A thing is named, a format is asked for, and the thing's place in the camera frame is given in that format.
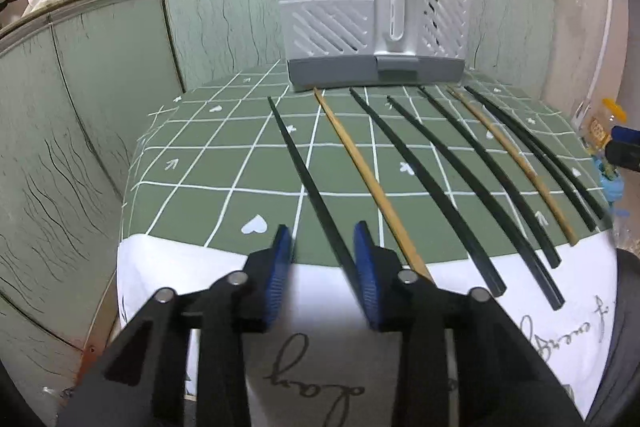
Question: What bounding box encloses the brown wooden chopstick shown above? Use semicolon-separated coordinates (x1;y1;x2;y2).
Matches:
446;85;580;247

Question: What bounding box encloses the black chopstick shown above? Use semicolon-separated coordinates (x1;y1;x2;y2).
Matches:
465;87;602;231
386;94;568;312
267;96;362;303
418;85;563;270
349;88;506;297
468;88;608;222

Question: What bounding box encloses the yellow lid glass jar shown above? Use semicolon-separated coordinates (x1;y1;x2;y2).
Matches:
585;98;627;152

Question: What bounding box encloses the white plastic utensil holder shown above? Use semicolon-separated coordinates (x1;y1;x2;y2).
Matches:
279;0;471;91

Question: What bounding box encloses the light wooden chopstick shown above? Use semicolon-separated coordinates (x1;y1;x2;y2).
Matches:
314;88;433;281

